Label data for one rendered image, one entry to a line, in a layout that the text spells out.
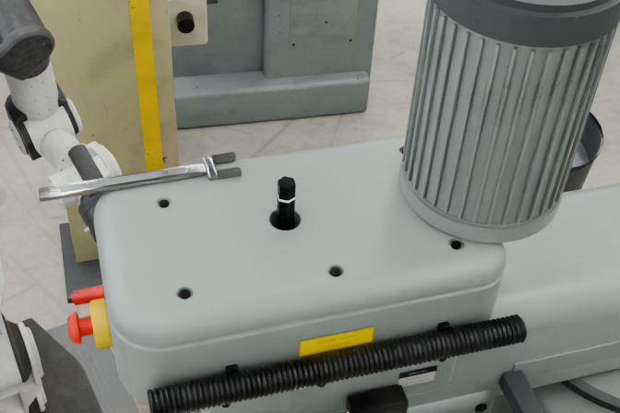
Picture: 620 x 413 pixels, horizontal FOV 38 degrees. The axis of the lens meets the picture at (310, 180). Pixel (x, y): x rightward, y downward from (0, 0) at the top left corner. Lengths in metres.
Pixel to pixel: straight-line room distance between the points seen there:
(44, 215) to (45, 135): 1.96
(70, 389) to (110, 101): 1.01
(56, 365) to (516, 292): 1.66
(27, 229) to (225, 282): 2.83
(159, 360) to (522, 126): 0.46
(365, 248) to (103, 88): 2.09
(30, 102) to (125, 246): 0.82
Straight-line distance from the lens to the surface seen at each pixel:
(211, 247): 1.04
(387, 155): 1.17
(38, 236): 3.76
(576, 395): 1.43
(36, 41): 1.67
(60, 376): 2.59
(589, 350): 1.33
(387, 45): 4.76
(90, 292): 1.25
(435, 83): 0.98
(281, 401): 1.15
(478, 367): 1.25
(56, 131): 1.87
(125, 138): 3.19
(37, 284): 3.59
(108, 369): 2.79
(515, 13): 0.88
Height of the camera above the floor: 2.65
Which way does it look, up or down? 43 degrees down
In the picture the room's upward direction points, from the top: 4 degrees clockwise
